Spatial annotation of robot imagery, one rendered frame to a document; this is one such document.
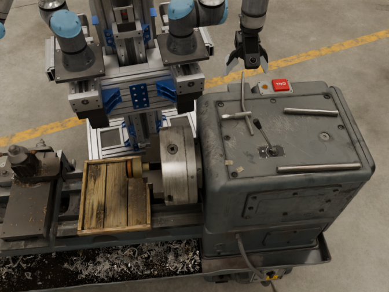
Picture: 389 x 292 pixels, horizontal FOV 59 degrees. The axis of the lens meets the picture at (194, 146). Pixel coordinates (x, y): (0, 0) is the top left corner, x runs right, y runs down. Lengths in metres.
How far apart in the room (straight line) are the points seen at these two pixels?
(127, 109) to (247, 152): 0.88
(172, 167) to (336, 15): 3.36
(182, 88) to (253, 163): 0.63
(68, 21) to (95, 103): 0.36
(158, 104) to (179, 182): 0.75
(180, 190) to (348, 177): 0.58
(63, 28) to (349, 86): 2.60
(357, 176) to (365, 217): 1.45
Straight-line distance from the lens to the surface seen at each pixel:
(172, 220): 1.53
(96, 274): 1.84
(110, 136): 2.64
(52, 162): 1.60
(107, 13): 1.77
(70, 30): 1.60
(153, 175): 1.36
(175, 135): 1.29
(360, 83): 3.57
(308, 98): 1.45
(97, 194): 1.61
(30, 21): 4.32
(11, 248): 1.59
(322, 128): 1.37
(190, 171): 1.25
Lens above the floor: 2.27
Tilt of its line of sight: 55 degrees down
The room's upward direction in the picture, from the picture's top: straight up
